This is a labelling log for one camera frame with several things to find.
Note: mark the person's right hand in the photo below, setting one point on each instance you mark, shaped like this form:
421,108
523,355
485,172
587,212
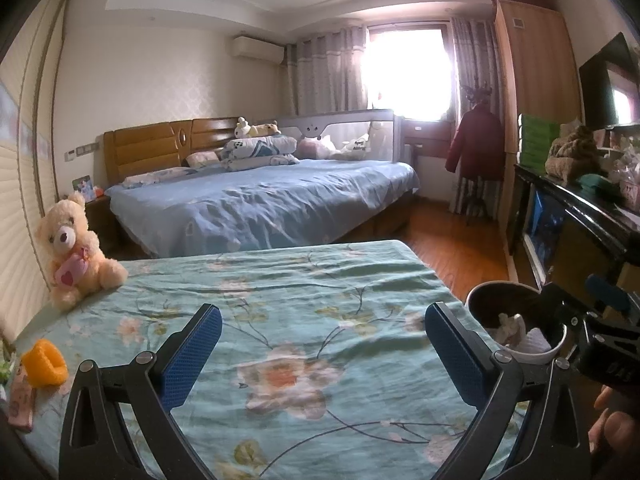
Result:
620,430

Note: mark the brown plush toy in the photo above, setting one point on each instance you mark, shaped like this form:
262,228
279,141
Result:
575,152

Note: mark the tall wooden wardrobe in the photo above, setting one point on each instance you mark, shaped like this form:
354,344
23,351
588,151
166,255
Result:
540,60

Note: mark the cream teddy bear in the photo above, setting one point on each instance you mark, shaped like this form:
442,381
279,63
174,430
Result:
70,240

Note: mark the wooden nightstand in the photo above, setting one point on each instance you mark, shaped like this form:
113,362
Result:
102,225

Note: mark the blue print pillow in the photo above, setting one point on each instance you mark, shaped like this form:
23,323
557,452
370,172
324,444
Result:
265,162

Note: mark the wooden desk with drawers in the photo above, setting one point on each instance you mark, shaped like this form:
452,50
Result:
427,132

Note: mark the bright window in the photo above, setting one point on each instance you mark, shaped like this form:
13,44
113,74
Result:
410,70

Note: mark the stack of green boxes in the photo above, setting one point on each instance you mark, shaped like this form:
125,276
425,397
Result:
535,140

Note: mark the dark red coat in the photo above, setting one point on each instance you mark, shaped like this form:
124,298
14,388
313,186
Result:
477,145

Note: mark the white tissue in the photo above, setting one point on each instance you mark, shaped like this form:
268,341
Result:
510,330

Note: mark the small white pillow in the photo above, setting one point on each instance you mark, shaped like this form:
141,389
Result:
202,159

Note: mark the black television cabinet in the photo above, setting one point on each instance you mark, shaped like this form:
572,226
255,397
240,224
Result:
575,240

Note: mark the grey bed guard rail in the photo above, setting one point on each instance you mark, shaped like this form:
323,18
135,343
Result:
350,116

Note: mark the white air conditioner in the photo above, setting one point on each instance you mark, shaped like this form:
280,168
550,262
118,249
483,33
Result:
257,50

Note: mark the panda print pillow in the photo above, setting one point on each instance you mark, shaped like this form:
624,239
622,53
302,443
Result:
260,147

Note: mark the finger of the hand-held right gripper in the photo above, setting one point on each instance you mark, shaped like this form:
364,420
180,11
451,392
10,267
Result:
607,292
567,310

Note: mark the slatted closet doors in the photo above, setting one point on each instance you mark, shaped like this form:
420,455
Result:
25,185

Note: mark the wooden bed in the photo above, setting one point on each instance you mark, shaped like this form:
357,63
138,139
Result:
145,150

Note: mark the dark green cloth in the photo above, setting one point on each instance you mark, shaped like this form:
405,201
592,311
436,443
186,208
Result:
600,184

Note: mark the round white waste bin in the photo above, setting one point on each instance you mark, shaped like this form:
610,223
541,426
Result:
485,300

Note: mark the green floral sheet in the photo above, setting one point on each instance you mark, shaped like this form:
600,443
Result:
300,300

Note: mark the pink plush toy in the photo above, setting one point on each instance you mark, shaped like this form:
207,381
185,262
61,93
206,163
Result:
315,147

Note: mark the wall switch panel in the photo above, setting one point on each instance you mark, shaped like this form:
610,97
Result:
82,151

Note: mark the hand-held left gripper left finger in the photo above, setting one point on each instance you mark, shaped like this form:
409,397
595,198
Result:
192,355

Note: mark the grey curtain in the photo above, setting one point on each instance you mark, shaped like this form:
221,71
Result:
325,70
470,50

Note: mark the coat rack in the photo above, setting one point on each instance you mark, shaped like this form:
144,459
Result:
475,200

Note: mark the white plush toy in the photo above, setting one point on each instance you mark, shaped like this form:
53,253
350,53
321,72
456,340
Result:
242,127

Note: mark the pink patterned pouch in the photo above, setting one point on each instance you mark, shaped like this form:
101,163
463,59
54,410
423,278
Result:
22,400

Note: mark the flat pale pillow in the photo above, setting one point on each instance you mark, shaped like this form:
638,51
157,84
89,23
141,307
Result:
155,177

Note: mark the flat screen television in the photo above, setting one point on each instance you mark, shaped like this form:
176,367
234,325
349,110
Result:
600,85

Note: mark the photo frame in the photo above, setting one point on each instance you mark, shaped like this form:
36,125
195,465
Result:
83,188

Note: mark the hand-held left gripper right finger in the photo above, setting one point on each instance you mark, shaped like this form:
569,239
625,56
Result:
455,355

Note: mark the yellow plush toy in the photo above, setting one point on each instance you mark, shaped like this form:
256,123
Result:
265,128

